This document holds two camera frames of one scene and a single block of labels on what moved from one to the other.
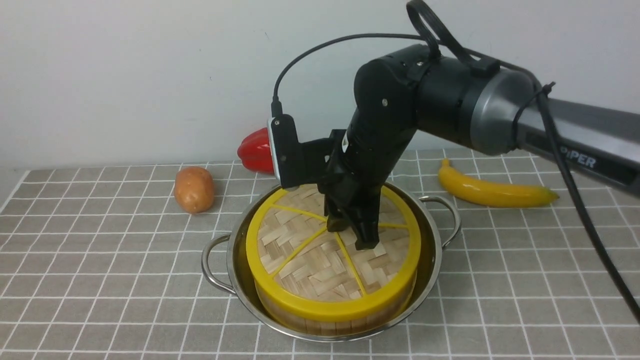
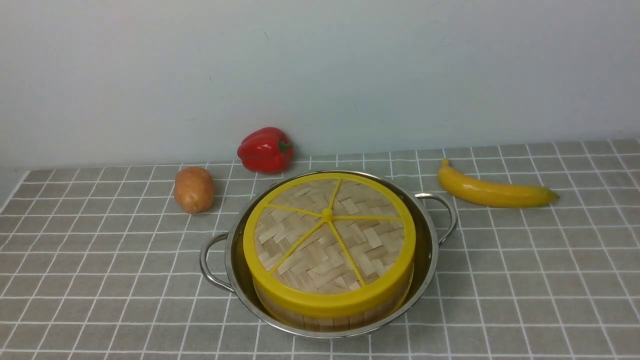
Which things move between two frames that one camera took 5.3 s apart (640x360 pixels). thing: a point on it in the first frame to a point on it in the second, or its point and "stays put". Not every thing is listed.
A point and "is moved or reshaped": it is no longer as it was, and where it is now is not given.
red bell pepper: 255,152 stays put
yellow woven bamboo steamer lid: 298,267 stays put
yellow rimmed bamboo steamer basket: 334,294 is moved or reshaped
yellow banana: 491,194 stays put
